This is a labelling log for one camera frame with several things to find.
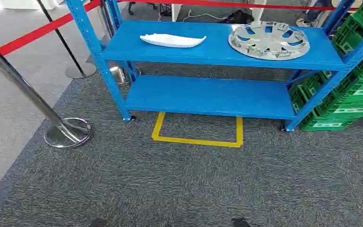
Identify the black chair base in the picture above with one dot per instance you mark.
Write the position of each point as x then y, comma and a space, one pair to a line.
131, 7

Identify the black bag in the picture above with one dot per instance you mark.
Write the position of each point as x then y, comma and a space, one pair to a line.
239, 17

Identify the person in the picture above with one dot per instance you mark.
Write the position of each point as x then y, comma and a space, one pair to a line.
313, 14

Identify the chrome stanchion post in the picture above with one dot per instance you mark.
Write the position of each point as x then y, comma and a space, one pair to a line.
21, 84
119, 75

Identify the black stanchion post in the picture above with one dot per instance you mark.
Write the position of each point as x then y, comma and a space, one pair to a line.
61, 37

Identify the white table leg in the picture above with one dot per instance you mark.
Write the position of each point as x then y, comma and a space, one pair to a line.
258, 12
176, 12

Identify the white plastic trim panel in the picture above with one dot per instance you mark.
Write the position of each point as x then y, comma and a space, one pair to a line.
172, 40

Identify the red barrier belt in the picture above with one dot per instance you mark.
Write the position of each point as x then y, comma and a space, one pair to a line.
43, 30

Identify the silver wheel hubcap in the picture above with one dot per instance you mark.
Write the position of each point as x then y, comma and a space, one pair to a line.
269, 47

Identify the blue metal shelf rack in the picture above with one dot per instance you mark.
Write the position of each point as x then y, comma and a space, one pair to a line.
216, 44

